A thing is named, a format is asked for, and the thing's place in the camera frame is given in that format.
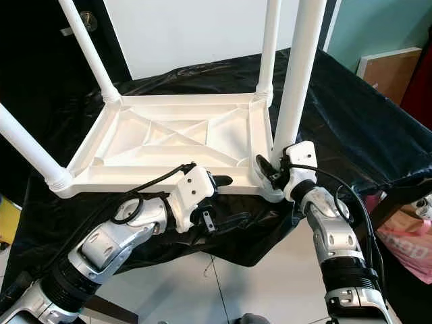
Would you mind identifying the white panel with cardboard face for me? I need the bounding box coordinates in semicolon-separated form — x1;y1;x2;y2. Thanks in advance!
356;47;423;105

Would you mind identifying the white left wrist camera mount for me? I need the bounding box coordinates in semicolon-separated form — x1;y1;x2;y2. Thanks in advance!
167;165;218;234

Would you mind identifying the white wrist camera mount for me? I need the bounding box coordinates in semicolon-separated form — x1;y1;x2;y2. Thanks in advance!
282;140;318;201
167;165;218;234

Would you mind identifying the pink plastic bag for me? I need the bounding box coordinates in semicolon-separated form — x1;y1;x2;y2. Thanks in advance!
368;196;432;284

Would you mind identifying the yellow and blue package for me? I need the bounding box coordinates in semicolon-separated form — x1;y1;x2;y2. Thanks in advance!
0;196;21;247

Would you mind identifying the dark red curtain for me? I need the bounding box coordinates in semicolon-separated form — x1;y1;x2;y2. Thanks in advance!
400;51;432;129

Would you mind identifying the white plastic table leg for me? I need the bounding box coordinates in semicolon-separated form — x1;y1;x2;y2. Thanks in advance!
0;105;75;193
270;0;328;163
59;0;122;105
255;0;282;105

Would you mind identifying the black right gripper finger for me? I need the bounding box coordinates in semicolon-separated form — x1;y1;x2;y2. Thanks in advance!
255;155;277;187

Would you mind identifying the black plastic table cover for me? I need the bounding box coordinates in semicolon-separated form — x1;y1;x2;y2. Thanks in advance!
0;44;432;318

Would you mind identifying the black door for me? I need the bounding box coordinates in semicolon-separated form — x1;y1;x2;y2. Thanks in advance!
0;0;132;169

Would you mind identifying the silver door handle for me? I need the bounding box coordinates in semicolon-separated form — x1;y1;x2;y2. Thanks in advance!
59;10;97;36

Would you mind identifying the brown wooden table leg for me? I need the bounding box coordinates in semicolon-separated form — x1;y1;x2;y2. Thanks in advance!
84;294;139;324
364;182;432;230

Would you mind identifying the grey right robot foot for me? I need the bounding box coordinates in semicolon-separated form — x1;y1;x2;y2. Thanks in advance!
233;314;271;324

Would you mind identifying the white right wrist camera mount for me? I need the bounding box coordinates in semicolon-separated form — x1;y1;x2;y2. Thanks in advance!
282;140;318;201

